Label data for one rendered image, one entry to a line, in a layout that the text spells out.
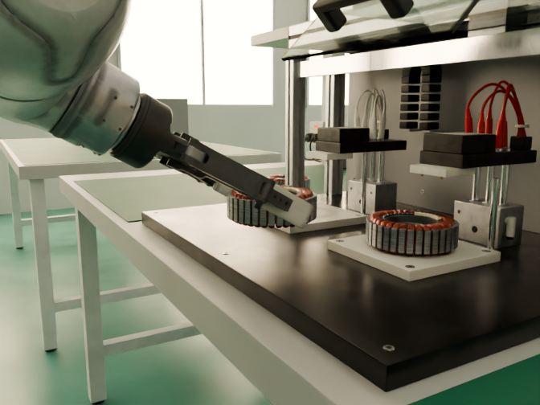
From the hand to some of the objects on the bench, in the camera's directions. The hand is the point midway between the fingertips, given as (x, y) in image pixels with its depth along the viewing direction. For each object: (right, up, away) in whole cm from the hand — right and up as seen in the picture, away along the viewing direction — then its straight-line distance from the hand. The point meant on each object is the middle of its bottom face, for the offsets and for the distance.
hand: (270, 202), depth 63 cm
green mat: (0, +5, +78) cm, 78 cm away
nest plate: (+18, -7, +1) cm, 19 cm away
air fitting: (+32, -5, +4) cm, 32 cm away
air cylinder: (+30, -5, +8) cm, 32 cm away
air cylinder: (+18, -2, +29) cm, 34 cm away
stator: (+4, +3, +62) cm, 63 cm away
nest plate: (+6, -3, +22) cm, 23 cm away
